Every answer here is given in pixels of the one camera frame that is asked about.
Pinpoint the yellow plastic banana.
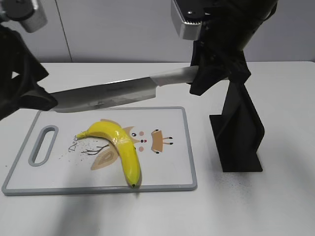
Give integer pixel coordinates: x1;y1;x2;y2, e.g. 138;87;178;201
76;121;141;188

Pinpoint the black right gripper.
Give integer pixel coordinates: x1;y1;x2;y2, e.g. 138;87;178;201
189;0;277;96

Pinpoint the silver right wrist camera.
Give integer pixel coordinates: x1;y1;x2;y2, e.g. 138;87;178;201
171;0;205;41

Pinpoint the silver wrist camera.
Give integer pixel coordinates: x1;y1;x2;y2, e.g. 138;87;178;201
171;0;205;41
0;0;48;33

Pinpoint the white handled kitchen knife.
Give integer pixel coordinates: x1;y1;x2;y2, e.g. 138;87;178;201
52;66;198;113

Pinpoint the black knife stand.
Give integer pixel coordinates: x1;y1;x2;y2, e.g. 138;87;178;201
209;82;265;173

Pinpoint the white grey cutting board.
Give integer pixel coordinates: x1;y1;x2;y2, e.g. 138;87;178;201
2;107;197;196

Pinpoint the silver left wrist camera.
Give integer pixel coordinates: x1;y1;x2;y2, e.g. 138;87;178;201
0;0;48;33

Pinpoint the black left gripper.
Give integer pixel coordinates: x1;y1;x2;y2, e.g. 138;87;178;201
0;26;58;119

